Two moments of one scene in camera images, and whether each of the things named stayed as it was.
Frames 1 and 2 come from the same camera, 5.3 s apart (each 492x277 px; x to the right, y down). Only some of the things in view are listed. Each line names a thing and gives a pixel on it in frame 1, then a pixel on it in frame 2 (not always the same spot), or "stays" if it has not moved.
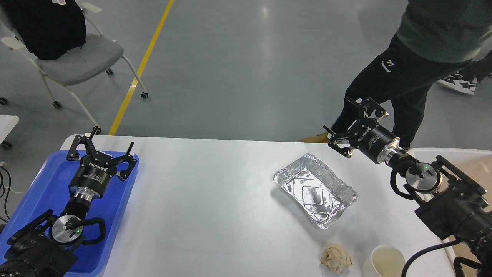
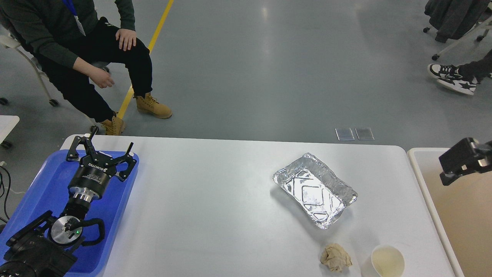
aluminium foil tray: (322, 194) stays
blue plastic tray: (49, 191) stays
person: (448, 41) → (77, 40)
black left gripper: (90, 179) stays
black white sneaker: (456, 81) stays
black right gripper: (373, 141) → (464, 157)
